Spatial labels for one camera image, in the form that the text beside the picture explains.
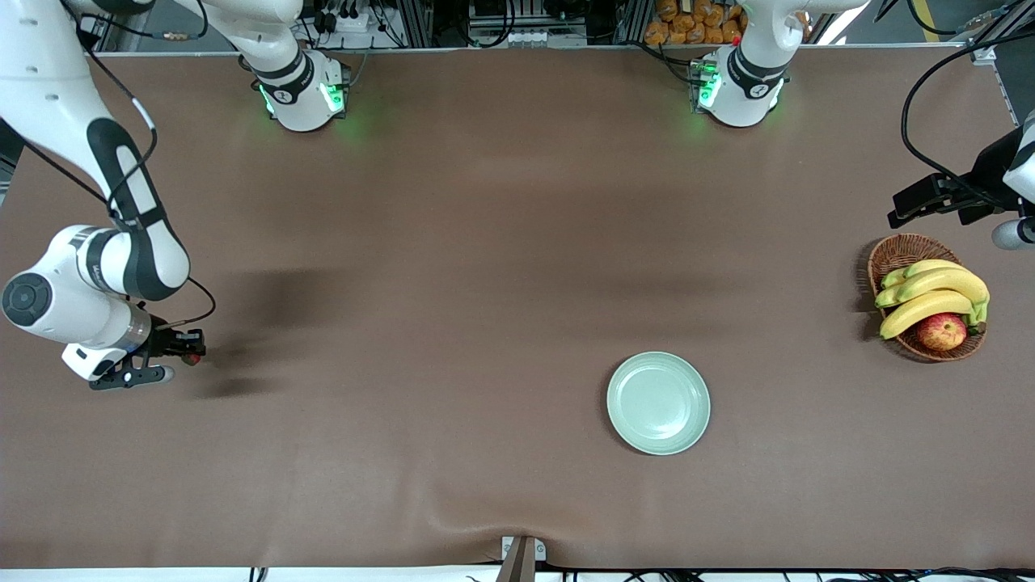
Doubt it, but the pale green round plate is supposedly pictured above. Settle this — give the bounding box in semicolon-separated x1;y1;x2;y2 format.
606;351;712;456

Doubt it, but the brown wicker basket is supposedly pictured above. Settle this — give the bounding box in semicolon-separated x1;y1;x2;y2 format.
867;233;988;363

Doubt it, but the yellow banana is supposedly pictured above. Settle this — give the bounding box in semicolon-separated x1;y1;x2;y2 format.
881;259;968;289
875;268;991;310
879;290;976;340

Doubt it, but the red yellow apple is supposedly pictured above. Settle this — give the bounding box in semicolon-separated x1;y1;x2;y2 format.
916;313;969;352

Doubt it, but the pile of golden bread rolls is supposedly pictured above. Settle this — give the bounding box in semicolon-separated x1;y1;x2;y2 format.
644;0;749;46

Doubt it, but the brown table mat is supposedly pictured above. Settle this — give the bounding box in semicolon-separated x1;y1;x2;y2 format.
0;44;1035;571

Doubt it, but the white power strip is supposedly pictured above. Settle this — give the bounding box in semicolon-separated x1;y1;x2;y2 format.
311;0;381;37

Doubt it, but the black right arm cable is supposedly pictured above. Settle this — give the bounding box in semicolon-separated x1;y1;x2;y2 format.
61;0;218;328

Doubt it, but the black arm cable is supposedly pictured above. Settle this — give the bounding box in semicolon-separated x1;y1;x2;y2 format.
61;0;218;328
899;31;1035;196

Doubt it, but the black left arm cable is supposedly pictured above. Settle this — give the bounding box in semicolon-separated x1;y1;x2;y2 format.
899;31;1035;196

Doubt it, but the aluminium frame strut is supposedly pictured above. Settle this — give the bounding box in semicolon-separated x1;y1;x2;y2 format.
966;0;1035;65

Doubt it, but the aluminium frame post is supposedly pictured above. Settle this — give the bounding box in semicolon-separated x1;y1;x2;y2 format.
619;0;653;46
399;0;434;48

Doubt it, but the grey metal mount bracket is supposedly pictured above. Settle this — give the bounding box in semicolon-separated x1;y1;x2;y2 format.
495;535;547;582

